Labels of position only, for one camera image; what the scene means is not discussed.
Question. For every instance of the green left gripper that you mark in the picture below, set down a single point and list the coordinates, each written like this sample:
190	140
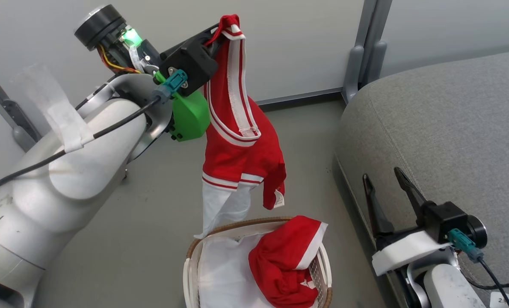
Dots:
190	115

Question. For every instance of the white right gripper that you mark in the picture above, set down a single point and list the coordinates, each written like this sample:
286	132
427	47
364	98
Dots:
404	250

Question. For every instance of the red white-striped jersey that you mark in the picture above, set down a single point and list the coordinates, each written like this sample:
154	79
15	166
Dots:
237	149

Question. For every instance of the red shorts with white band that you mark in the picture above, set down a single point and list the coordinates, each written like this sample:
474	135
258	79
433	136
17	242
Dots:
280	265

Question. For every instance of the white cloth garment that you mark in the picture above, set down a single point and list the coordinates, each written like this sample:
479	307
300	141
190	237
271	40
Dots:
224	273

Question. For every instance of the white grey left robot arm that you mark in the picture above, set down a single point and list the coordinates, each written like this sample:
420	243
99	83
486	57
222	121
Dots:
87	162

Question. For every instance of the white basket with wicker rim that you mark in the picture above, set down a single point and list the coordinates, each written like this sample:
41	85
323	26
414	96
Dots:
323	273

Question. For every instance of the grey fabric sofa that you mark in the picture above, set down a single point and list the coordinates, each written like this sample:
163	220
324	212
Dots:
451	128

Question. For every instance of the white tape strip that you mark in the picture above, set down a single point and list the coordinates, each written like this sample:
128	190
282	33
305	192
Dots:
72	128

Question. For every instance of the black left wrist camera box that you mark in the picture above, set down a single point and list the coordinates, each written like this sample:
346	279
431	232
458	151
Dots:
190	64

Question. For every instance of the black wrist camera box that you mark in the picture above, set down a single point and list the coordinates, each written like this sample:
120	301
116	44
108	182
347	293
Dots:
190	64
447	220

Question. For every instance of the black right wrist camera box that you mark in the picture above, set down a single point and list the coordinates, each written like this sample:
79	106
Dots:
447	220

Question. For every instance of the grey partition bottom rail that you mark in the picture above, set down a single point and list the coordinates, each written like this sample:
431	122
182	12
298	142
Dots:
301	97

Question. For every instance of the grey partition post beside sofa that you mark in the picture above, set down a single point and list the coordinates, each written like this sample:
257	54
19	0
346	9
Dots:
365	64

